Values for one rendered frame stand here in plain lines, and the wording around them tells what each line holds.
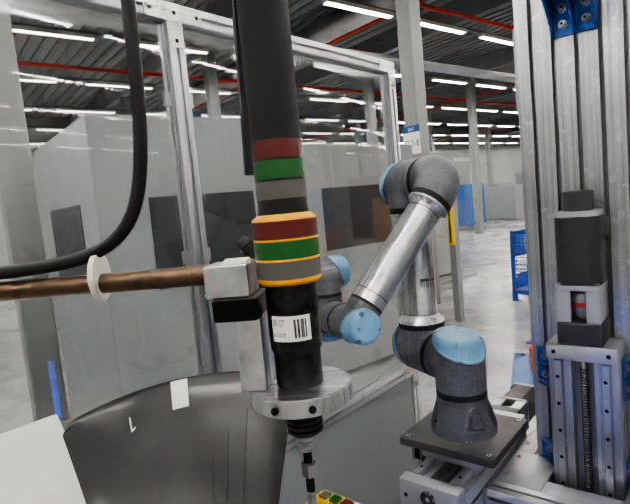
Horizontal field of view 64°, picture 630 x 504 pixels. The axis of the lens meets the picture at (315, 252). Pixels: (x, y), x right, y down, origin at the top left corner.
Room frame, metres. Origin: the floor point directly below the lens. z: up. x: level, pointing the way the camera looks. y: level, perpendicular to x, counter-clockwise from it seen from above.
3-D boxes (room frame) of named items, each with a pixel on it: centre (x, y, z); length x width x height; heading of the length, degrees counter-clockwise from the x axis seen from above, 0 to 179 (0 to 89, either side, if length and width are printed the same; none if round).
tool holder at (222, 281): (0.34, 0.03, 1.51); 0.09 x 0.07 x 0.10; 83
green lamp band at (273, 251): (0.34, 0.02, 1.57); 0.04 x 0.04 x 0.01
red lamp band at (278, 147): (0.34, 0.02, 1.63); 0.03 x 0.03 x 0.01
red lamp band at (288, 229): (0.34, 0.02, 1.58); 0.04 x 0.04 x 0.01
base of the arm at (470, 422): (1.15, -0.31, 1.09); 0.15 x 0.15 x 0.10
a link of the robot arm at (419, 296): (1.27, -0.26, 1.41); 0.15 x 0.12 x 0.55; 24
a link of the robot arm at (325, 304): (1.15, -0.02, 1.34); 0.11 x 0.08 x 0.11; 24
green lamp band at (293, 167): (0.34, 0.02, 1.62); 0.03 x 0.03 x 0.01
